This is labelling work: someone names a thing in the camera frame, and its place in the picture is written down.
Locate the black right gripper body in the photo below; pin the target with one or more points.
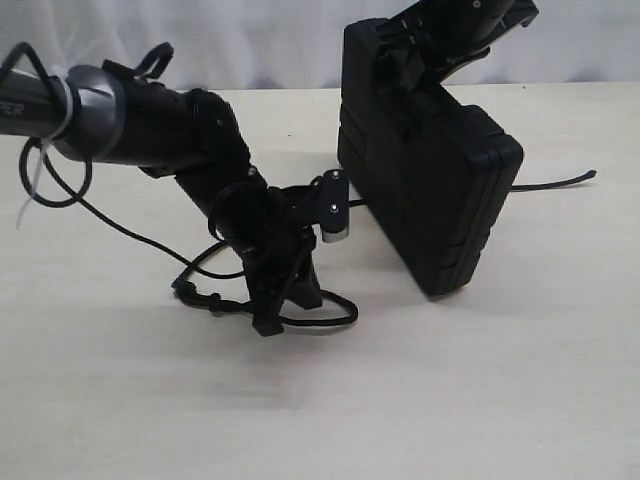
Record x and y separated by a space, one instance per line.
452 34

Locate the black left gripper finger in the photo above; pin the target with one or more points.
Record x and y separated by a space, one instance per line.
265 313
305 290

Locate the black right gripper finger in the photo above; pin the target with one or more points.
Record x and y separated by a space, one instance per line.
402 70

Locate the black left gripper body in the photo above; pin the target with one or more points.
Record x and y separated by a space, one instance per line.
258 223

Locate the black plastic carrying case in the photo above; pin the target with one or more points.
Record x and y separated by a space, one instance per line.
434 173

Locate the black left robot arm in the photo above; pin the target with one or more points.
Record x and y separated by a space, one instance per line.
116 115

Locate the white zip tie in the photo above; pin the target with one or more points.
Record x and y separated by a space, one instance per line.
60 73

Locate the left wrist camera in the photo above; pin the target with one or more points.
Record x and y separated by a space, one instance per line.
325 203

